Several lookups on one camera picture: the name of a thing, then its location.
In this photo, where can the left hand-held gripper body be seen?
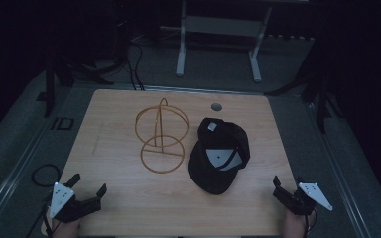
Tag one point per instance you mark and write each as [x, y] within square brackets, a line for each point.
[61, 198]

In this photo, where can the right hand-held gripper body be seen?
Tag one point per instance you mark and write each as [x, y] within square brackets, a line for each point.
[299, 201]

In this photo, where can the black baseball cap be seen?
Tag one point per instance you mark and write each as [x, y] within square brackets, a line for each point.
[216, 178]

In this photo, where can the person's right hand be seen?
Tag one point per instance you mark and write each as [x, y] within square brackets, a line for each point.
[294, 226]

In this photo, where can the person's left hand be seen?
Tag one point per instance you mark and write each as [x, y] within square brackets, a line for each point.
[64, 229]

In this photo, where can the black tripod stand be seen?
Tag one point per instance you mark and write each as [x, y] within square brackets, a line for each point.
[320, 99]
[49, 86]

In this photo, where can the grey round table grommet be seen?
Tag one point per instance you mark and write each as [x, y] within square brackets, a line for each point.
[216, 106]

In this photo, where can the white metal stand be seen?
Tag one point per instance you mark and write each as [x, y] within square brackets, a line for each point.
[223, 25]

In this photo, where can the black floor bracket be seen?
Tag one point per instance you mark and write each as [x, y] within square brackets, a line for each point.
[63, 123]

